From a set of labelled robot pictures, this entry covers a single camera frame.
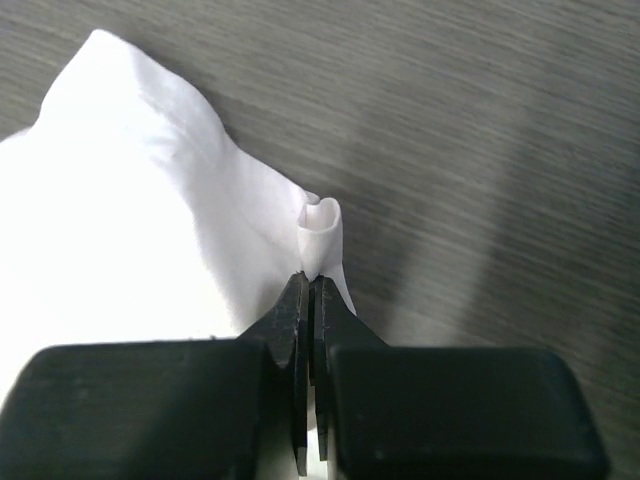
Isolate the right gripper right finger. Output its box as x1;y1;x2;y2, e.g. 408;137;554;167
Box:
309;277;610;479

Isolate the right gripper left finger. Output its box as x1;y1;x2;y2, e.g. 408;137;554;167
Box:
1;273;309;479

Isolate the white t-shirt red print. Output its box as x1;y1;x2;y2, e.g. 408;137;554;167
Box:
0;28;359;480

